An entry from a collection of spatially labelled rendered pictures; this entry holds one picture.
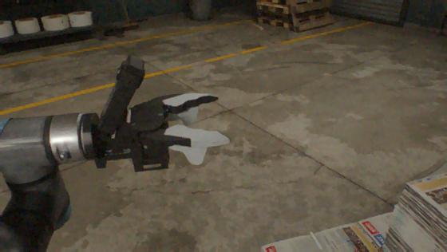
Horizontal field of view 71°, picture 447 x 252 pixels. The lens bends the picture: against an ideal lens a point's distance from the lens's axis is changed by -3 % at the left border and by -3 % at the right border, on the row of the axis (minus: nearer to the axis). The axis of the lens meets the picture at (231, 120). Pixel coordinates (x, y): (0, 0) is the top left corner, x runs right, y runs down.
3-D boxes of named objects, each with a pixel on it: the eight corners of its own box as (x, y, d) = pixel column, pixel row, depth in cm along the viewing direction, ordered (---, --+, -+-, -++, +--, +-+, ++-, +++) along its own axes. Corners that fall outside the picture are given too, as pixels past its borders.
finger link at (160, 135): (199, 135, 48) (146, 124, 50) (199, 125, 47) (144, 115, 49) (187, 155, 44) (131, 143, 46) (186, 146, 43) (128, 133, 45)
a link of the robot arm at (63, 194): (9, 257, 47) (-18, 203, 42) (33, 206, 57) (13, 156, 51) (64, 250, 48) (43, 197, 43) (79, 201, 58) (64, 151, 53)
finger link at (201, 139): (229, 163, 49) (173, 151, 51) (230, 132, 46) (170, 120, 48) (223, 177, 47) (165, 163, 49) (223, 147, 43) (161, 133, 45)
